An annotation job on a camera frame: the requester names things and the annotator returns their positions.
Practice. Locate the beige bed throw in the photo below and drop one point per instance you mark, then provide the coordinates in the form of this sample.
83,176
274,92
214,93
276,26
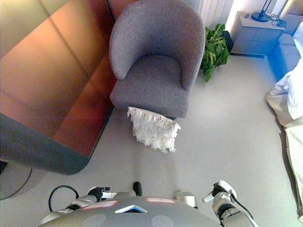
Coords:
297,151

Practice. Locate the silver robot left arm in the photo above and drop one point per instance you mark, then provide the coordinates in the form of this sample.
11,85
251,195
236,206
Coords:
71,208

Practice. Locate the grey bedside cabinet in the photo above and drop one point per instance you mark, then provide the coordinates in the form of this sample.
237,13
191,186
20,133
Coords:
255,35

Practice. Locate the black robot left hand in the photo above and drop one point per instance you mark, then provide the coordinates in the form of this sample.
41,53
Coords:
99,192

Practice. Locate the black plant pot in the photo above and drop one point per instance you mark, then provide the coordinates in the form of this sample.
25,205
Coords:
227,37

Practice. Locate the grey robot torso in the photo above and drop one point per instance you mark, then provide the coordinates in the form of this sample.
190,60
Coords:
123,215

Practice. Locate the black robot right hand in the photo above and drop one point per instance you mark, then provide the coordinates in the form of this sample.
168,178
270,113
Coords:
221,191

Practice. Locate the dark blue lamp base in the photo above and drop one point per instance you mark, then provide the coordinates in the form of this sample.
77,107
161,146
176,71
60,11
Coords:
260,16

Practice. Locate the silver robot right leg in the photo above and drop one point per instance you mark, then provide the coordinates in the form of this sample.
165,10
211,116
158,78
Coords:
185,198

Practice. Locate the black robot left foot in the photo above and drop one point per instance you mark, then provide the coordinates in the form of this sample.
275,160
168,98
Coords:
137,188

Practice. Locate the grey upholstered tub armchair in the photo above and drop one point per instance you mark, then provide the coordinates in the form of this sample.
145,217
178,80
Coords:
151,47

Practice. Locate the white fringed pillow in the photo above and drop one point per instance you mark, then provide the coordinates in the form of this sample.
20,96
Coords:
154,128

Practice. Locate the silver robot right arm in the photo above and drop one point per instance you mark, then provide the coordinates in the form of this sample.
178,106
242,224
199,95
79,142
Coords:
234,215

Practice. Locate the green leafy potted plant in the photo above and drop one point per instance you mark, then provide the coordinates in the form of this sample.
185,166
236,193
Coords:
214,52

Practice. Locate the bed with white linen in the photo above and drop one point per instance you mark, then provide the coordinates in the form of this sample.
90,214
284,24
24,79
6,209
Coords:
293,89

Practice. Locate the grey upholstered bed frame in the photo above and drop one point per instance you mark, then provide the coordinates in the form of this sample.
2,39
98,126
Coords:
285,54

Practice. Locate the brown wooden table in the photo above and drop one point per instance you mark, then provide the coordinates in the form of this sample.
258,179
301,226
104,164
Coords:
47,82

